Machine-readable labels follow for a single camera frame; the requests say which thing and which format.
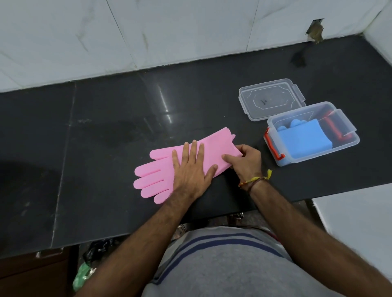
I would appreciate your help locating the person's right hand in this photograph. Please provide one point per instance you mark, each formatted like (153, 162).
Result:
(248, 165)

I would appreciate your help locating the person's left hand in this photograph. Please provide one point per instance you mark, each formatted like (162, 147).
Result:
(190, 179)

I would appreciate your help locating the person's left thumb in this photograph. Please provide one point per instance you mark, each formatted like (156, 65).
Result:
(212, 173)

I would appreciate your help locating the person's left little finger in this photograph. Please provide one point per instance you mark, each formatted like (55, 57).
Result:
(176, 162)

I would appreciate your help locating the person's left middle finger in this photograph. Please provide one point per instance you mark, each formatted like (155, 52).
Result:
(193, 153)

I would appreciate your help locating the person's right thumb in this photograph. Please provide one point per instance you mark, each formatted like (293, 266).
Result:
(230, 159)

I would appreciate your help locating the pink rubber glove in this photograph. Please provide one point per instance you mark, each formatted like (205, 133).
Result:
(162, 171)

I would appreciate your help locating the person's right forearm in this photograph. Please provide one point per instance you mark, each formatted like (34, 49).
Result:
(309, 235)

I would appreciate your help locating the person's left forearm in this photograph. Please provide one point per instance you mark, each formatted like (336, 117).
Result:
(134, 247)

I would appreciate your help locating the red container latch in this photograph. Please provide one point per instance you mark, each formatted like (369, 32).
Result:
(335, 128)
(271, 147)

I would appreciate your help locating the clear plastic lid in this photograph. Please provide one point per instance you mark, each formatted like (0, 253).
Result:
(269, 99)

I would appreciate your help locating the blue rubber glove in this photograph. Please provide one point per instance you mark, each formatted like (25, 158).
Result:
(295, 123)

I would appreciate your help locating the blue sponge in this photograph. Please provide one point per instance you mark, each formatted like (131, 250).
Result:
(306, 139)

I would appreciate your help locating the grey striped shirt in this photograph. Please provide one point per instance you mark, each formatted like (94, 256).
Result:
(226, 269)

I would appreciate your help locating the clear plastic container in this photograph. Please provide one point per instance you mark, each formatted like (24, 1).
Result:
(343, 143)

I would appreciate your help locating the black plastic bag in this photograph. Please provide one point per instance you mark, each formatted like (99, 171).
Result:
(98, 249)

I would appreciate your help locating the green plastic bag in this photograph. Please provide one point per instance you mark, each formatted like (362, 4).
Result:
(82, 275)

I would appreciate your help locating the brown wooden cabinet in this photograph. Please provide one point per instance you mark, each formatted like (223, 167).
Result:
(30, 275)

